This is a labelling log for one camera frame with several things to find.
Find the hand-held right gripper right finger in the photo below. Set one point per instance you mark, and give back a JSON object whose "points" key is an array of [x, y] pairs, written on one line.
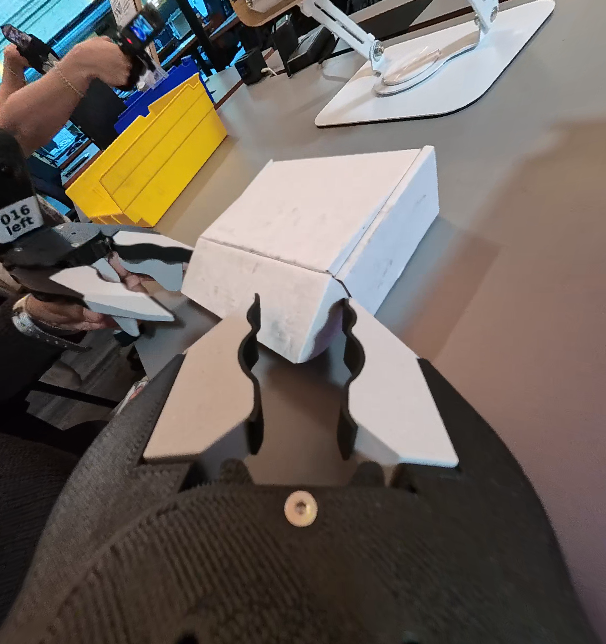
{"points": [[403, 402]]}

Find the black power adapter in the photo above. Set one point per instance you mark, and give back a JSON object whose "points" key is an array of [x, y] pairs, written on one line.
{"points": [[252, 68]]}

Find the white document stand wooden board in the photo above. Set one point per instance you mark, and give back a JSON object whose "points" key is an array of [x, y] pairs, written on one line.
{"points": [[433, 90]]}

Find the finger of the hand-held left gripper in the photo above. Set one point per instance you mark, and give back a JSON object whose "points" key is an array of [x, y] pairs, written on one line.
{"points": [[111, 297], [157, 239]]}

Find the blue plastic bin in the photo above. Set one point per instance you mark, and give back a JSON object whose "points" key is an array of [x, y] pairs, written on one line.
{"points": [[132, 113]]}

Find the yellow plastic bin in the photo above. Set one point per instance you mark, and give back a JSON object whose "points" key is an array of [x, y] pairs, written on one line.
{"points": [[157, 161]]}

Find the person's left hand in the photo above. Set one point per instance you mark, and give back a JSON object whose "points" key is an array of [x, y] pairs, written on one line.
{"points": [[66, 317]]}

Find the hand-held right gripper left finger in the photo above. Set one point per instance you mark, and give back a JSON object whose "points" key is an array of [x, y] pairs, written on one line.
{"points": [[202, 402]]}

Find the person's left forearm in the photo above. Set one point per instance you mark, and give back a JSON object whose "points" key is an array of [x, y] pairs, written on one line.
{"points": [[6, 362]]}

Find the printed photo card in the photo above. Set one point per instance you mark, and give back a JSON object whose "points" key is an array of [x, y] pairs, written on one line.
{"points": [[132, 395]]}

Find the white cardboard mailer box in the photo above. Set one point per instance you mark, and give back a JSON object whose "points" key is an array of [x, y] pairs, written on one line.
{"points": [[308, 211]]}

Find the black office chair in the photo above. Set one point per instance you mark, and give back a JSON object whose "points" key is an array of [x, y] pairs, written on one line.
{"points": [[96, 115]]}

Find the grey desk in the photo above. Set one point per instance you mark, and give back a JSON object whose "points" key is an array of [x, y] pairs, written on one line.
{"points": [[534, 251]]}

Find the person's torso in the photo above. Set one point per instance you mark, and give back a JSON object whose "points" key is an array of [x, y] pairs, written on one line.
{"points": [[21, 503]]}

